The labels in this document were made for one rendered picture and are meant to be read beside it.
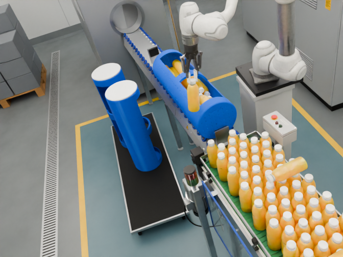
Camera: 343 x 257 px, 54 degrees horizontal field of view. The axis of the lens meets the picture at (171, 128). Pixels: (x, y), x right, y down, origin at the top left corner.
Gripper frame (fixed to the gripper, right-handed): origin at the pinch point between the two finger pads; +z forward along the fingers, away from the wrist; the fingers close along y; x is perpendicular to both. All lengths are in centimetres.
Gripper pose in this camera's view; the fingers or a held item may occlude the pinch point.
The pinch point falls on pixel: (192, 76)
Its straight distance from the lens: 194.9
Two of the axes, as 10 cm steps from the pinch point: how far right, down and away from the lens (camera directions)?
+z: 0.8, 8.0, 6.0
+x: 4.3, 5.2, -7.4
